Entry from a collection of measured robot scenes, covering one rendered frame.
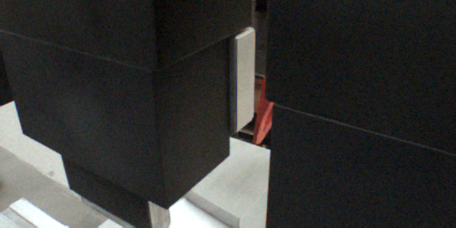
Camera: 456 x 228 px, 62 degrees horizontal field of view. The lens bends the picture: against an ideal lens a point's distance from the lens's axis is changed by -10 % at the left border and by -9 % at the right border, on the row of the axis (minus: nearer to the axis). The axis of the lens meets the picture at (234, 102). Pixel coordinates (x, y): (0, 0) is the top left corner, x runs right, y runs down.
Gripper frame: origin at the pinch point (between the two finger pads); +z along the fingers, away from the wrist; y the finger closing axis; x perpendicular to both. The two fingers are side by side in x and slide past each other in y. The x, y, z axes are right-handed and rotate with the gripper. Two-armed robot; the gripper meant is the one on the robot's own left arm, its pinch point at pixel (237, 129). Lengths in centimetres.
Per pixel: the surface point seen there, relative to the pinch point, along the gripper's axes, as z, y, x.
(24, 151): 61, -189, 109
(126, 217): 7.8, 2.8, -19.7
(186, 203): 9.9, -2.4, -2.7
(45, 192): 21.5, -34.3, 3.2
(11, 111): 49, -244, 130
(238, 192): 7.3, 1.6, 1.9
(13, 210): 19.1, -23.1, -10.8
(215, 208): 8.8, 1.9, -3.5
